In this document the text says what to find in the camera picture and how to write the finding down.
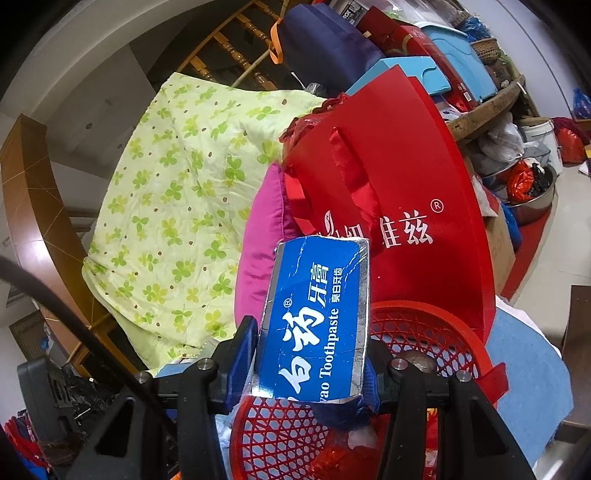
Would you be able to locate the black plastic crate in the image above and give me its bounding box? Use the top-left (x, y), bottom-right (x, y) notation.
top-left (17, 354), bottom-right (118, 446)

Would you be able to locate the red paper gift bag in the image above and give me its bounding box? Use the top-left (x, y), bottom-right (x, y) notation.
top-left (281, 65), bottom-right (498, 343)

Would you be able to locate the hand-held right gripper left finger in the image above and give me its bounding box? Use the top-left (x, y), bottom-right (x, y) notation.
top-left (69, 316), bottom-right (258, 480)

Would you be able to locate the navy bag with orange handles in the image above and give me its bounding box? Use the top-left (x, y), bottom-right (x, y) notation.
top-left (269, 0), bottom-right (386, 99)

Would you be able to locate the wooden spindle headboard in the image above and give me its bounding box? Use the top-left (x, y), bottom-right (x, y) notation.
top-left (177, 0), bottom-right (298, 92)

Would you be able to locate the light blue storage bin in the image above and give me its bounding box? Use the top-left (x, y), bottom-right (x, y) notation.
top-left (414, 22), bottom-right (498, 103)

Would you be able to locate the light blue plastic lid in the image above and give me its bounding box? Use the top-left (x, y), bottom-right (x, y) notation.
top-left (344, 56), bottom-right (452, 99)

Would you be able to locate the white bucket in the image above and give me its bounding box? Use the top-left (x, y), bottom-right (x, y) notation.
top-left (521, 117), bottom-right (565, 177)

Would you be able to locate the cardboard box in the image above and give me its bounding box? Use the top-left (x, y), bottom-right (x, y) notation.
top-left (480, 198), bottom-right (517, 297)

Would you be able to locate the red crinkled foil bag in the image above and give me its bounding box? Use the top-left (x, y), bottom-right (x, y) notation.
top-left (279, 91), bottom-right (345, 146)

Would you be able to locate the blue toothpaste box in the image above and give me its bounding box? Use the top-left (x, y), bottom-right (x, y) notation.
top-left (249, 234), bottom-right (373, 405)

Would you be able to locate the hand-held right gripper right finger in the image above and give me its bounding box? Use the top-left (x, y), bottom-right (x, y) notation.
top-left (364, 342), bottom-right (537, 480)

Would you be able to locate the red plastic mesh basket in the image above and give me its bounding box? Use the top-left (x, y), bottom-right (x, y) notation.
top-left (228, 300), bottom-right (507, 480)

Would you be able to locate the dark red plastic bag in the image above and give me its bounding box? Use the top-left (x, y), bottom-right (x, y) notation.
top-left (553, 117), bottom-right (591, 167)

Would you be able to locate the woven basket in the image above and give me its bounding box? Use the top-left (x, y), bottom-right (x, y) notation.
top-left (470, 37), bottom-right (502, 64)

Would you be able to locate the red gift box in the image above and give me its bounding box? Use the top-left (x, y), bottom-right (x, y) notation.
top-left (359, 8), bottom-right (482, 112)

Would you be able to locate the metal basin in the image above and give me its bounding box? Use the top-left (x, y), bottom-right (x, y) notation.
top-left (480, 161), bottom-right (558, 227)

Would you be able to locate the round wooden table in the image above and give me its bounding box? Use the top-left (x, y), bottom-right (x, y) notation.
top-left (444, 79), bottom-right (528, 145)

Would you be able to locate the green clover print quilt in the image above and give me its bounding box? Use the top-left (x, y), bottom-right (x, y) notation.
top-left (82, 71), bottom-right (329, 366)

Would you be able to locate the magenta pillow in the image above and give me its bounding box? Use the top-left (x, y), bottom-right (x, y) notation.
top-left (233, 162), bottom-right (306, 334)

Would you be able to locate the blue blanket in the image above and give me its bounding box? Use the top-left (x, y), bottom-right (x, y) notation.
top-left (484, 305), bottom-right (576, 468)

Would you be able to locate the black cable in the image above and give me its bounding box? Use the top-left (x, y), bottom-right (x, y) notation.
top-left (0, 255), bottom-right (182, 480)

